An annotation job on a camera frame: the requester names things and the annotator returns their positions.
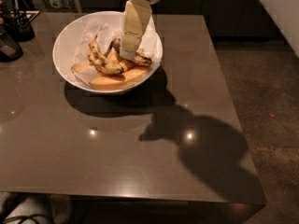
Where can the pale orange fruit front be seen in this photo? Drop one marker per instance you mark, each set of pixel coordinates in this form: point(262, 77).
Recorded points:
point(119, 82)

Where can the small orange fruit left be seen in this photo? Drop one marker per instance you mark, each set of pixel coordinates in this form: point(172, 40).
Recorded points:
point(79, 67)

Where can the white bowl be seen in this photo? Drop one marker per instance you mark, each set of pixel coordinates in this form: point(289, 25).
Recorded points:
point(66, 44)

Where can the yellow spotted banana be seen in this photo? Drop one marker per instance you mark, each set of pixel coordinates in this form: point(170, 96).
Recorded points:
point(100, 62)

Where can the dark appliance at left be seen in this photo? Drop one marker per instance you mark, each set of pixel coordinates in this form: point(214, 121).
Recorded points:
point(10, 50)

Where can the black wire utensil holder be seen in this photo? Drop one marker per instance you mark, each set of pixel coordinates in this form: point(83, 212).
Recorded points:
point(20, 27)

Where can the grey base with cable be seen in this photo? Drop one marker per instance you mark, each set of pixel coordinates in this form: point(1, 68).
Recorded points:
point(18, 208)

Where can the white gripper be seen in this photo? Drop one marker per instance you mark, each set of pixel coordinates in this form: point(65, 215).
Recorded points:
point(136, 17)

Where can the dark spotted banana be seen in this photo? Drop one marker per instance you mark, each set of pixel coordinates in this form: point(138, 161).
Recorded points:
point(139, 58)

